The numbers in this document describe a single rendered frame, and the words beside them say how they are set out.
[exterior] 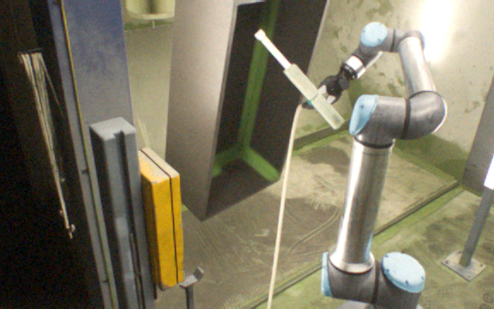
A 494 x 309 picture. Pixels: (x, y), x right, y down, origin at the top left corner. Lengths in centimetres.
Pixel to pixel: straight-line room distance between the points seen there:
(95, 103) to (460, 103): 294
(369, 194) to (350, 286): 35
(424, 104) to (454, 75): 239
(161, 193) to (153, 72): 259
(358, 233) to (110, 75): 87
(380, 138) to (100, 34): 79
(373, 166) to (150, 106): 219
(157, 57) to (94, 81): 216
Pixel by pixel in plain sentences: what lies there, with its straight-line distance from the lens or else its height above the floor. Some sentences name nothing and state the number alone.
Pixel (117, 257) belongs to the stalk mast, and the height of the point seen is 139.
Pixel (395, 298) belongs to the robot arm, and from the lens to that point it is 164.
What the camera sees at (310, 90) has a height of 132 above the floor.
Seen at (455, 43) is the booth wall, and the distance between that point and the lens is 368.
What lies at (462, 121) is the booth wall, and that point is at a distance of 376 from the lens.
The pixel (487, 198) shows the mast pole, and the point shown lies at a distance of 288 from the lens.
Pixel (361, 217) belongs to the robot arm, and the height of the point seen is 112.
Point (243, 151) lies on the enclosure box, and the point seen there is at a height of 53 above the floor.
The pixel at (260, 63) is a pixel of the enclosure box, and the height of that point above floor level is 114.
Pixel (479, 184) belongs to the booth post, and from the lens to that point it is 386.
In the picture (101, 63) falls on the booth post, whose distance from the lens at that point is 125.
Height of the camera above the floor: 198
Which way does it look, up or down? 30 degrees down
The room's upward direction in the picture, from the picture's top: 2 degrees clockwise
